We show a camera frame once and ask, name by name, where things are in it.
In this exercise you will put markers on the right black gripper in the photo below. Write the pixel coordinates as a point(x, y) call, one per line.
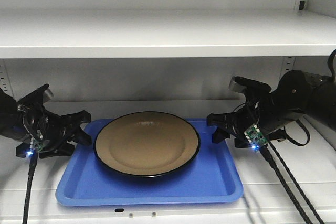
point(246, 123)

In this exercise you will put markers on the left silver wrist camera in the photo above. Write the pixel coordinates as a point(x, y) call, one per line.
point(40, 95)

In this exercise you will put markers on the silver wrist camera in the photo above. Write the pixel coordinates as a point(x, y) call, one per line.
point(239, 84)
point(40, 95)

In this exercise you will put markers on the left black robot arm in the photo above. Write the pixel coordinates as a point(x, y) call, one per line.
point(10, 119)

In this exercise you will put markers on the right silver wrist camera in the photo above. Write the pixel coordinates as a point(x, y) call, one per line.
point(239, 84)

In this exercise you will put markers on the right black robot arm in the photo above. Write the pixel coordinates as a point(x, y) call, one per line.
point(265, 112)

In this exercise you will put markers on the white cabinet upper shelf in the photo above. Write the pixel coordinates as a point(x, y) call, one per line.
point(164, 34)

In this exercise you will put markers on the beige plate black rim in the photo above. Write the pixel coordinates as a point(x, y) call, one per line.
point(147, 144)

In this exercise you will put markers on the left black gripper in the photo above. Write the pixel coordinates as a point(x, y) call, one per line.
point(48, 134)

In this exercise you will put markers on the blue plastic tray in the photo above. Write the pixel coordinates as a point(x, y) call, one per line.
point(210, 178)

